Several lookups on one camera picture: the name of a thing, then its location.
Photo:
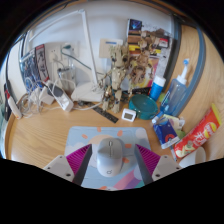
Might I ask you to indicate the tan tree figure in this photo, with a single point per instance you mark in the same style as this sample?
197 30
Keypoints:
116 76

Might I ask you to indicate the red chips can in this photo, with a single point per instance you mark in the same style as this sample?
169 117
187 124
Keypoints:
200 133

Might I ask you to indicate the white mug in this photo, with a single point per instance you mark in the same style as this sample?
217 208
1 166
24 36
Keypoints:
195 158

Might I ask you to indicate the colourful printed box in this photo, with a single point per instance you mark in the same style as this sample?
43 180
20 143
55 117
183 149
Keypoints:
163 50

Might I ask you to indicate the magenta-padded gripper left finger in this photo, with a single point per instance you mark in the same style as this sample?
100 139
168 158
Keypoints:
61 165

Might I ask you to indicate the cloud print mouse pad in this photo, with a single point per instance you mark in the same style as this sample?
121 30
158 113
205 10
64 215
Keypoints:
80 136

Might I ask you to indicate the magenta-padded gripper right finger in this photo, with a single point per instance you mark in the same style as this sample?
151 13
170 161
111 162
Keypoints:
164 165

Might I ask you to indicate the grey computer mouse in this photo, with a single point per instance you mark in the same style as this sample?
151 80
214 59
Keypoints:
110 158

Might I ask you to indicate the blue drink carton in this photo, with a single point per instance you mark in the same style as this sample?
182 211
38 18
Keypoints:
165 133

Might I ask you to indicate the blue spray bottle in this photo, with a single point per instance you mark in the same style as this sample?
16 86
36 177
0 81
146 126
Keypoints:
175 95

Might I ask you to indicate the teal round tin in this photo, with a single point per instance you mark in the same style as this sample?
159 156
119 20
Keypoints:
143 106

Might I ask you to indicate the white charger block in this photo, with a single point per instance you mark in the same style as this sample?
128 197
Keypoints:
45 96

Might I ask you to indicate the white wall outlet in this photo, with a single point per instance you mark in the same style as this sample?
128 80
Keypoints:
55 54

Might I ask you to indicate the black ruler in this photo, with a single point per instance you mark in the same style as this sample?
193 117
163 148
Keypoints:
106 114

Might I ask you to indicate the white red-capped lotion pump bottle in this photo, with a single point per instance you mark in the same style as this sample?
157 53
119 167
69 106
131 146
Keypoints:
15 108

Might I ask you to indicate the small white cube clock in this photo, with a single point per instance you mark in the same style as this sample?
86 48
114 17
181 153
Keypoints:
128 115

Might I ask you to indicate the blue white-capped tube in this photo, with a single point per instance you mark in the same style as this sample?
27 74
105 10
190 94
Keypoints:
156 88

